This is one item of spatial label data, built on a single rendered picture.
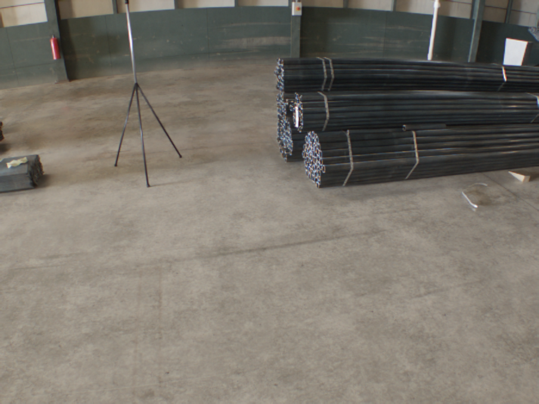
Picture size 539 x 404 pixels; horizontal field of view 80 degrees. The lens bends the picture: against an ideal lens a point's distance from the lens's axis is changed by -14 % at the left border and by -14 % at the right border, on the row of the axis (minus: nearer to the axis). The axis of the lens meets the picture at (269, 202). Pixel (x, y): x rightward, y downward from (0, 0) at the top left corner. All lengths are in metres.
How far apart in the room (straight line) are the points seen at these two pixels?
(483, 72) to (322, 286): 3.16
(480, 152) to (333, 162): 1.59
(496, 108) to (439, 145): 0.81
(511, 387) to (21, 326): 2.60
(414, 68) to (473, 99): 0.66
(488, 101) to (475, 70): 0.55
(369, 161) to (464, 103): 1.17
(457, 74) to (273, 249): 2.76
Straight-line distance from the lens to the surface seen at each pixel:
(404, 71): 3.84
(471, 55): 13.12
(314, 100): 3.01
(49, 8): 10.10
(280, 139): 3.90
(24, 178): 3.94
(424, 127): 3.51
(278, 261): 2.40
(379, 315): 2.13
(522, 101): 4.39
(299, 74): 3.38
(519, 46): 13.02
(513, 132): 4.31
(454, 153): 3.69
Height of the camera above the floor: 1.51
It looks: 30 degrees down
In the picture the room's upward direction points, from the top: straight up
